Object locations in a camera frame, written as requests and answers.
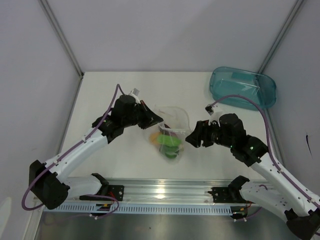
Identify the left aluminium frame post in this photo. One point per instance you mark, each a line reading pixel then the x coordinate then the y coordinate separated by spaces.
pixel 57 29

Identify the right aluminium frame post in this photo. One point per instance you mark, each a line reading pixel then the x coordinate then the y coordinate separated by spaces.
pixel 281 35

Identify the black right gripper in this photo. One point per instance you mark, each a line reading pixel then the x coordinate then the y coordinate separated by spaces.
pixel 201 133

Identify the white slotted cable duct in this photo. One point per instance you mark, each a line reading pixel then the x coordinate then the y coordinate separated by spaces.
pixel 130 208

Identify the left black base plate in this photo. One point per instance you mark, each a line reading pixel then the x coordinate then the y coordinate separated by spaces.
pixel 113 191

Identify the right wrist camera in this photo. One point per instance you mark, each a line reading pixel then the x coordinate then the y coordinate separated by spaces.
pixel 215 113

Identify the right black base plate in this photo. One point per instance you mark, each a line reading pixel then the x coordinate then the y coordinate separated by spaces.
pixel 228 195

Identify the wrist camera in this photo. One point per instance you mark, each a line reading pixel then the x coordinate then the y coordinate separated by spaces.
pixel 215 113
pixel 134 93

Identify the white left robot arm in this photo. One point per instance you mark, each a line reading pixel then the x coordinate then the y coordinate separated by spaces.
pixel 103 131

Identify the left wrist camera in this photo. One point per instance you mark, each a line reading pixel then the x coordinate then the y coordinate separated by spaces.
pixel 134 93

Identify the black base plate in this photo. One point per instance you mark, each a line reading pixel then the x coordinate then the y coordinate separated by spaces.
pixel 228 195
pixel 113 191

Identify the green toy pea pod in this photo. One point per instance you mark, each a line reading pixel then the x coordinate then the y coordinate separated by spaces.
pixel 167 140

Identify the purple toy eggplant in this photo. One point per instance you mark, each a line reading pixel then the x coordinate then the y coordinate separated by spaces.
pixel 168 132

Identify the clear zip top bag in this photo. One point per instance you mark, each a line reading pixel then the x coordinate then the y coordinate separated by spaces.
pixel 179 122

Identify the teal plastic bin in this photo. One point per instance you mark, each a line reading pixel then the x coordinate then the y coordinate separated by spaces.
pixel 228 81

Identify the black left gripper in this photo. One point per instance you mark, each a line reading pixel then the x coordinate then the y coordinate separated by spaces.
pixel 150 118

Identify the aluminium mounting rail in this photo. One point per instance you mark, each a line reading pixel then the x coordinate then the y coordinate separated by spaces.
pixel 162 192

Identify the yellow toy pepper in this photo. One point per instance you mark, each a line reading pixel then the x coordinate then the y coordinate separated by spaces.
pixel 153 138

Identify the aluminium frame post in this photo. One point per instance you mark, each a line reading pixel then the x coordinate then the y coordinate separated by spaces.
pixel 281 35
pixel 57 29

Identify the green toy pepper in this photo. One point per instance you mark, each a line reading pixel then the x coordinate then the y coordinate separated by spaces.
pixel 172 154

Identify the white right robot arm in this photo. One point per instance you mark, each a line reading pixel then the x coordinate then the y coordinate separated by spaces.
pixel 297 206

